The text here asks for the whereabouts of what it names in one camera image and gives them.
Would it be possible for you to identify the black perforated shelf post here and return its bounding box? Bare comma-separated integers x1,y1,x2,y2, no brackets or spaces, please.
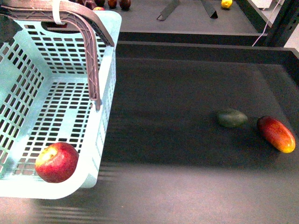
263,0,299,47

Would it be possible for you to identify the red apple with yellow top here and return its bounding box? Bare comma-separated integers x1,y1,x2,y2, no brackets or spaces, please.
35,142,79,183

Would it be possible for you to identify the near black display tray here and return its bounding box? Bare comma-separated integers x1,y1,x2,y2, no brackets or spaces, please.
34,41,299,224

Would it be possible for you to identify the red yellow mango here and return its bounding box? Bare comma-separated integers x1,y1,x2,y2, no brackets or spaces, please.
256,116,296,154

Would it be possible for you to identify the far black display tray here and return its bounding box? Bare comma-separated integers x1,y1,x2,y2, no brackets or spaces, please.
114,0,271,46

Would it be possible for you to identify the dark plum behind apple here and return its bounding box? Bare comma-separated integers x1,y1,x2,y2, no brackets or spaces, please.
84,0,97,10

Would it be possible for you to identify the yellow lemon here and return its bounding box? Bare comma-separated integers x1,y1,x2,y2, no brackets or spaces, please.
221,0,233,9

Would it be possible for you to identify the black flat divider bar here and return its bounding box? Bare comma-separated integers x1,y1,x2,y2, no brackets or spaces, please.
157,0,180,21

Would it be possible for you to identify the pink cable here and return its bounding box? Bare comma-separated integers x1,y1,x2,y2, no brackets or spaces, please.
251,0,283,47

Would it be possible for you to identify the black triangular divider bar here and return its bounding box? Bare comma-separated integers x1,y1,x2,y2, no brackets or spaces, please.
201,0,218,19

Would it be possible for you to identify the small dark red plum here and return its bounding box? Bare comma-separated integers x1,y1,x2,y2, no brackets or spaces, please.
107,0,117,9

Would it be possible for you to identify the light blue plastic basket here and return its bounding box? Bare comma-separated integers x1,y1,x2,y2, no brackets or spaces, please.
0,16,116,199

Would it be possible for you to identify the black display tray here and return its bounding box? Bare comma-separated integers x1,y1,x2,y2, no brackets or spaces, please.
114,0,271,46
34,41,299,224

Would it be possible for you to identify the dark plum tall back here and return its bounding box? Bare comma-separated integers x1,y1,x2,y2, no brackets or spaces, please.
94,0,105,7

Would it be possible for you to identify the brown basket handle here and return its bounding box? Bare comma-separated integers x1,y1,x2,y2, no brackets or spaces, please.
0,0,114,111

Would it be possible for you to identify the dark plum right back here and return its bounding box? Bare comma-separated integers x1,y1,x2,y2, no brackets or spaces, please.
119,0,131,10

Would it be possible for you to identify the green avocado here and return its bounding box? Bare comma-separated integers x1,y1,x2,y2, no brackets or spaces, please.
216,108,248,128

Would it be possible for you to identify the red apple in group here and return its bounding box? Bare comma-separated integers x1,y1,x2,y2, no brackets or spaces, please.
93,7,105,11

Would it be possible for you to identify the white zip tie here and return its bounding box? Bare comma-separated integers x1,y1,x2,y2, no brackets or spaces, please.
52,0,65,25

